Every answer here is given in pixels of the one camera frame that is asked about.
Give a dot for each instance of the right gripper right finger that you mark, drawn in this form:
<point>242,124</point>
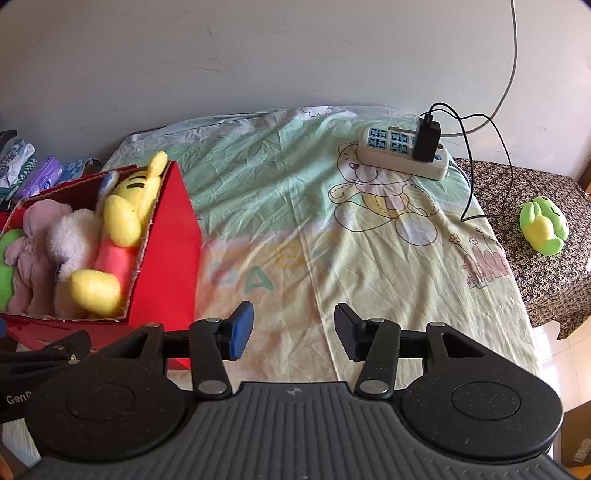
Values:
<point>374,342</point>

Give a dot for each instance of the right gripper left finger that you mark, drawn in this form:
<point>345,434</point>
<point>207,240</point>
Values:
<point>213,341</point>

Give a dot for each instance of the pink plush toy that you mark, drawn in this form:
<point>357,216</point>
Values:
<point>34,271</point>

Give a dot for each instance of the yellow tiger plush toy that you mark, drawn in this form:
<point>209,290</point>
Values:
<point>125,211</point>

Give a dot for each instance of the white bunny plush blue bow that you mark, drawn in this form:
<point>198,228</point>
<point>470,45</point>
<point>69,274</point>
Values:
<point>72,244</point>

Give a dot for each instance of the green bean plush toy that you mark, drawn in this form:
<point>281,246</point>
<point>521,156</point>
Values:
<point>6,271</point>

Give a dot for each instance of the red cardboard box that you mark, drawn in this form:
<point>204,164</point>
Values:
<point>163,286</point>

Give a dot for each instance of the cartoon bear bed sheet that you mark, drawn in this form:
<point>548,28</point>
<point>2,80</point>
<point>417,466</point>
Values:
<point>292,221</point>

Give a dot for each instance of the brown patterned mattress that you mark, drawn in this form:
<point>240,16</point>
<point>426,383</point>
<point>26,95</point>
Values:
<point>553,288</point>

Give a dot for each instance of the white power strip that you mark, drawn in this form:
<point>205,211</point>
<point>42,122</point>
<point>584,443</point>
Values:
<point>392,149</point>

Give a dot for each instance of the purple tissue pack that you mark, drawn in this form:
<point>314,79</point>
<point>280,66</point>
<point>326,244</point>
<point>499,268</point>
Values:
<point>43,177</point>

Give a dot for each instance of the small green frog plush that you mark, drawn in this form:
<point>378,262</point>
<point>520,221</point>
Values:
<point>544,226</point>

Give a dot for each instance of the blue checkered cloth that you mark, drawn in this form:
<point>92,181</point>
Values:
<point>77,169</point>

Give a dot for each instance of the pile of folded clothes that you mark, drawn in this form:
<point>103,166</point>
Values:
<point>17,160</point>

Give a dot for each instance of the black charger plug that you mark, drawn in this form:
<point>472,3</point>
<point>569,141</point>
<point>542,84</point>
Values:
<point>427,139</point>

